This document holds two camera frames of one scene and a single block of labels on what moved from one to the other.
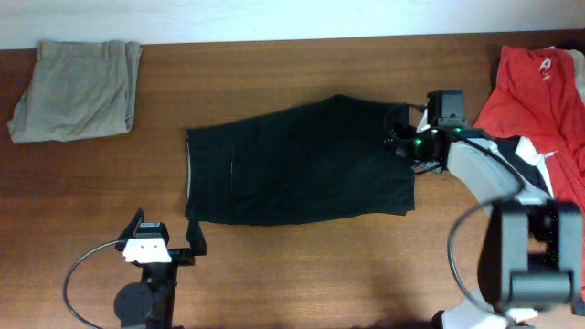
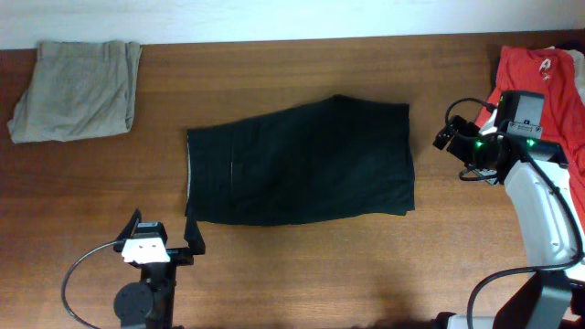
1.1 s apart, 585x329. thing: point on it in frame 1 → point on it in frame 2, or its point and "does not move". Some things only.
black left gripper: x=186 y=255 does not move
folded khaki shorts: x=79 y=90 does not move
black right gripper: x=401 y=146 → x=457 y=147
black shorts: x=324 y=160 does not move
